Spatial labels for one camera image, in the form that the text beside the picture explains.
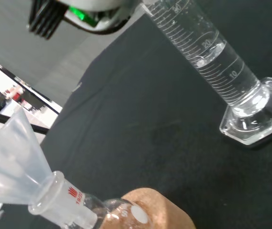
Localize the translucent plastic funnel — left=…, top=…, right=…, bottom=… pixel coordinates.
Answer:
left=0, top=108, right=56, bottom=206

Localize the round-bottom glass flask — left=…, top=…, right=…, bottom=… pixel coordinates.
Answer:
left=28, top=170, right=156, bottom=229

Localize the cork ring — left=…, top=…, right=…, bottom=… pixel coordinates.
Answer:
left=100, top=187, right=196, bottom=229

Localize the black bench cloth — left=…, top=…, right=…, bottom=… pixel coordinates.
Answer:
left=0, top=0, right=272, bottom=229

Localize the black tripod leg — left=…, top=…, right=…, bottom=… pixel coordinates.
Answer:
left=0, top=108, right=50, bottom=135

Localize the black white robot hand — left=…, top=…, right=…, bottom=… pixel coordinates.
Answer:
left=26, top=0, right=136, bottom=39

